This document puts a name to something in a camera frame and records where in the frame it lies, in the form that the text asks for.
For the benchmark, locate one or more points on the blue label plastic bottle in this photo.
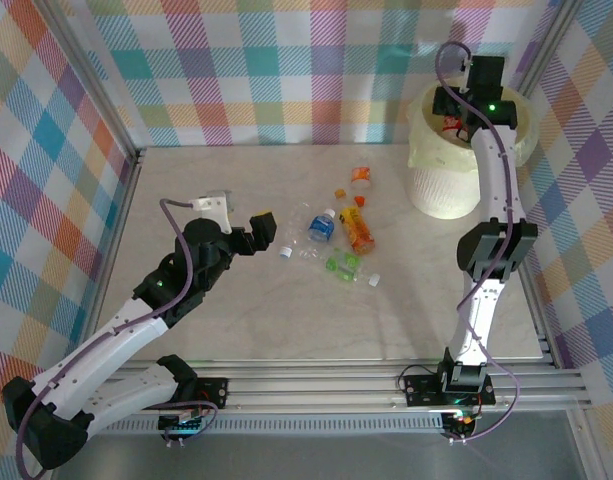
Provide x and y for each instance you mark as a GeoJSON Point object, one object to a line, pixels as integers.
{"type": "Point", "coordinates": [321, 227]}

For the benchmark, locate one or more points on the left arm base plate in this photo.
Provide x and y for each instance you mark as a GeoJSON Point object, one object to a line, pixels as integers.
{"type": "Point", "coordinates": [213, 392]}

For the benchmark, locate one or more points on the aluminium frame post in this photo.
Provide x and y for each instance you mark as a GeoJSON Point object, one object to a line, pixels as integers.
{"type": "Point", "coordinates": [551, 35]}
{"type": "Point", "coordinates": [93, 75]}

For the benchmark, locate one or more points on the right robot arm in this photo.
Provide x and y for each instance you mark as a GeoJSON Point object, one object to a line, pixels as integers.
{"type": "Point", "coordinates": [496, 250]}

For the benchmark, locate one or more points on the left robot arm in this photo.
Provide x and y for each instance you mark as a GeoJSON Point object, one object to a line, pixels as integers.
{"type": "Point", "coordinates": [131, 395]}

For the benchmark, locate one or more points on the orange bottle cap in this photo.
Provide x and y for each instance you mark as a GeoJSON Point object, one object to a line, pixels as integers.
{"type": "Point", "coordinates": [360, 201]}

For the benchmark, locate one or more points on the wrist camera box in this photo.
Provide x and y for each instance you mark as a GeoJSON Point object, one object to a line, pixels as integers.
{"type": "Point", "coordinates": [466, 75]}
{"type": "Point", "coordinates": [211, 202]}

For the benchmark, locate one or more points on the small orange label bottle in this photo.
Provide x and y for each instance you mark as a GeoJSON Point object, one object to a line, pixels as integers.
{"type": "Point", "coordinates": [361, 175]}

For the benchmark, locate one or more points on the clear crumpled bottle white cap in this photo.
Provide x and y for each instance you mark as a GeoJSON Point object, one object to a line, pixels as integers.
{"type": "Point", "coordinates": [293, 227]}

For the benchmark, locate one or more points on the white trash bin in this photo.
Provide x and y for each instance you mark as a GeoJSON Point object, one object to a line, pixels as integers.
{"type": "Point", "coordinates": [436, 150]}

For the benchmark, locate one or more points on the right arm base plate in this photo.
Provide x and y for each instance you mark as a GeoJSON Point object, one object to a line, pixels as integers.
{"type": "Point", "coordinates": [421, 390]}

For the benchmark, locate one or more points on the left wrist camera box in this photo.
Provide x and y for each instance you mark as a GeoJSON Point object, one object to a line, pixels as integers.
{"type": "Point", "coordinates": [211, 202]}

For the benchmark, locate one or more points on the white ribbed bin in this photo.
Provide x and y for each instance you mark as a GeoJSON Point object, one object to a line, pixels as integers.
{"type": "Point", "coordinates": [441, 190]}

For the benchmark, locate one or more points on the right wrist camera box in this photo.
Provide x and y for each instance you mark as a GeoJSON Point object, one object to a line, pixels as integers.
{"type": "Point", "coordinates": [466, 75]}

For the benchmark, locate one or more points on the red label cola bottle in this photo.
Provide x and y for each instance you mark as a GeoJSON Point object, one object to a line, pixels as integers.
{"type": "Point", "coordinates": [452, 122]}

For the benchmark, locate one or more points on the green label plastic bottle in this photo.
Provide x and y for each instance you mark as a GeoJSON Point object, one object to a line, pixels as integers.
{"type": "Point", "coordinates": [342, 264]}

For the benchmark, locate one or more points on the aluminium mounting rail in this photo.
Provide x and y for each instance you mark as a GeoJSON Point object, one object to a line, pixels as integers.
{"type": "Point", "coordinates": [311, 395]}

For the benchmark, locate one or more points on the orange juice plastic bottle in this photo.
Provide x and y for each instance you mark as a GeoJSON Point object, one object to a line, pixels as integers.
{"type": "Point", "coordinates": [358, 232]}

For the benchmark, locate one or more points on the yellow-orange bottle cap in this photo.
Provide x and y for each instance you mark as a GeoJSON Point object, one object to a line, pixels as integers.
{"type": "Point", "coordinates": [341, 193]}

